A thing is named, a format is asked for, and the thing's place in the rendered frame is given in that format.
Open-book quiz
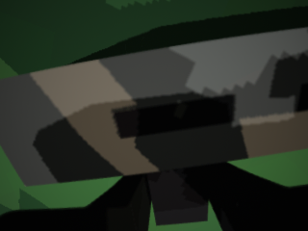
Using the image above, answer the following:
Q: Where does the black two-prong plug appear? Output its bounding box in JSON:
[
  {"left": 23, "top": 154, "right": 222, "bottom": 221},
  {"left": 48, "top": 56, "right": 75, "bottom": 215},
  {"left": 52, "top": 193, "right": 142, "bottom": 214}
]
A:
[{"left": 147, "top": 164, "right": 210, "bottom": 225}]

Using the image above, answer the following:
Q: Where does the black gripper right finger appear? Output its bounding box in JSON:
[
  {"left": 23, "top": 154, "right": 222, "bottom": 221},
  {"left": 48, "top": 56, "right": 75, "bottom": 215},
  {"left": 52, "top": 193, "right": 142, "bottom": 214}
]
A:
[{"left": 209, "top": 162, "right": 308, "bottom": 231}]

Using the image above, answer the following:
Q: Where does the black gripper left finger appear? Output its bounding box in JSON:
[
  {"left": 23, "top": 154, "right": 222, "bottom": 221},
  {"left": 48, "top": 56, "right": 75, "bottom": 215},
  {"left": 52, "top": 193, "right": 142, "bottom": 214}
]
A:
[{"left": 0, "top": 172, "right": 151, "bottom": 231}]

